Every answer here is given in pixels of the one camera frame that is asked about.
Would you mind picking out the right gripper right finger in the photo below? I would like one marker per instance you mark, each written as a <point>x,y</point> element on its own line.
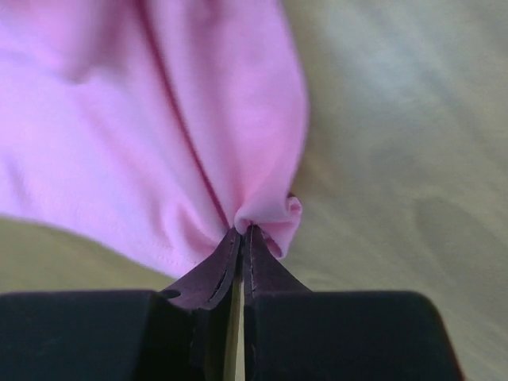
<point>262,273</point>

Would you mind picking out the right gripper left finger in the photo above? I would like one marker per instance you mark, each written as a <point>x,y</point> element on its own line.
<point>205,286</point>

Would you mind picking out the light pink t shirt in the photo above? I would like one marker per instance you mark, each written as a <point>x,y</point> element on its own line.
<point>152,127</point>

